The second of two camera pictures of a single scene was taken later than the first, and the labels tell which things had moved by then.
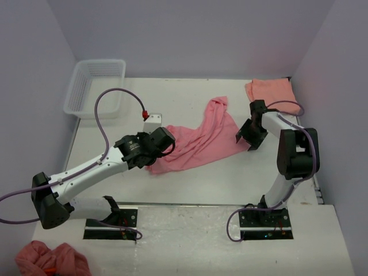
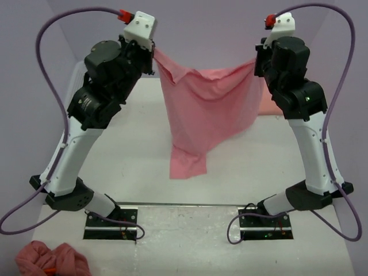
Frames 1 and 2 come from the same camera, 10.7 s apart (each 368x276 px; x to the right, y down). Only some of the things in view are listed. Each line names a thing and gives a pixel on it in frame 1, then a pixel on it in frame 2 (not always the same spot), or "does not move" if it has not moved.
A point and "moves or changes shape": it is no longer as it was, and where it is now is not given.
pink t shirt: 215,139 moves or changes shape
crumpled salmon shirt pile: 36,257 does not move
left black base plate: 120,225 does not move
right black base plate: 261,224 does not move
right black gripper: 255,143 to 263,52
